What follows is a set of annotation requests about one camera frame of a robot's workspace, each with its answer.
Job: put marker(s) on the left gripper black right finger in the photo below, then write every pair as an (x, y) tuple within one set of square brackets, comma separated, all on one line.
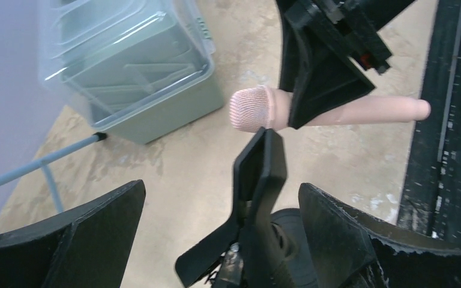
[(350, 248)]

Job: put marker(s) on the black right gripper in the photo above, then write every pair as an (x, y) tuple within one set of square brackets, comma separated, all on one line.
[(320, 41)]

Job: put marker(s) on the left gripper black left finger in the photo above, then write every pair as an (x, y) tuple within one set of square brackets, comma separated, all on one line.
[(87, 246)]

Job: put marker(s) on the black microphone desk stand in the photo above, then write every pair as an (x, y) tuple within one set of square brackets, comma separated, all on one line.
[(255, 246)]

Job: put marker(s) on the light blue music stand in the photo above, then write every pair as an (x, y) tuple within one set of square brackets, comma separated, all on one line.
[(43, 164)]

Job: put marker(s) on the clear plastic storage box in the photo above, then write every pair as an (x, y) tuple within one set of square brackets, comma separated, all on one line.
[(133, 69)]

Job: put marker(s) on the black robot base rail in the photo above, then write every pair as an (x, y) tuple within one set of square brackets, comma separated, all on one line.
[(431, 197)]

